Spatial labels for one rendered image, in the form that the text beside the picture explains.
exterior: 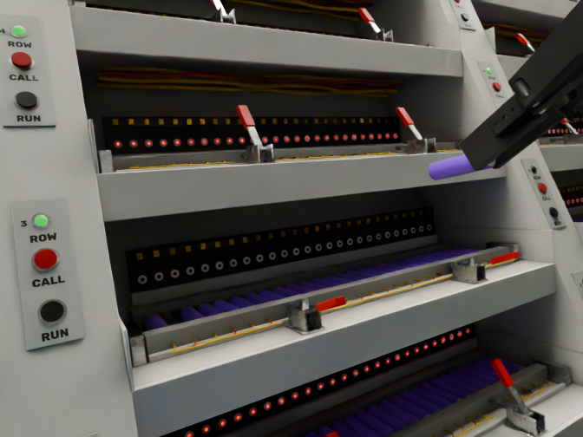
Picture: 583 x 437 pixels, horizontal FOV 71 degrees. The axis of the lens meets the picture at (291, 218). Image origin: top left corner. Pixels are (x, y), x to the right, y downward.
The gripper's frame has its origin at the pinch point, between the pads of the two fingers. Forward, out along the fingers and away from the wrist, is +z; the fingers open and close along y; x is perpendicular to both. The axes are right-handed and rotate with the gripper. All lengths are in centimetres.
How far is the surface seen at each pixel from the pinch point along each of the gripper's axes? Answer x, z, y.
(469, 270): 6.3, 21.5, -13.1
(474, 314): 11.6, 22.5, -11.3
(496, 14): -53, 21, -64
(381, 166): -9.3, 18.2, -3.5
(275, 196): -7.0, 19.3, 12.5
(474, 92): -21.9, 16.8, -29.9
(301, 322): 7.1, 21.3, 13.5
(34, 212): -6.7, 17.4, 35.7
